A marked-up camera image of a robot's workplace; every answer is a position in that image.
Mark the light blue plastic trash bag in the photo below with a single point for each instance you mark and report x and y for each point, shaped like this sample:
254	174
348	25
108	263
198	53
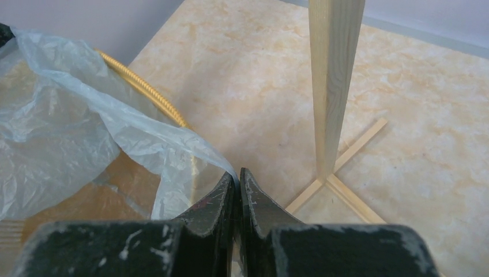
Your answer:
79	142

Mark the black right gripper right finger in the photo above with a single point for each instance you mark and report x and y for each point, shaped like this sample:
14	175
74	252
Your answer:
275	243

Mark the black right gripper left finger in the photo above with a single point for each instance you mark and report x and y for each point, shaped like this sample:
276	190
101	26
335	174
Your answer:
198	242

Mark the wooden clothes rack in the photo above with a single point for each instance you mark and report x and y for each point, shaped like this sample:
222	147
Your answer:
334	28

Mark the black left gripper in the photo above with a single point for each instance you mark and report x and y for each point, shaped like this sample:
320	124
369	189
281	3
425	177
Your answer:
6	34

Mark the yellow plastic trash bin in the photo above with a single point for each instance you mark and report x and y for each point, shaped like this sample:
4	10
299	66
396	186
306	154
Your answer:
14	233

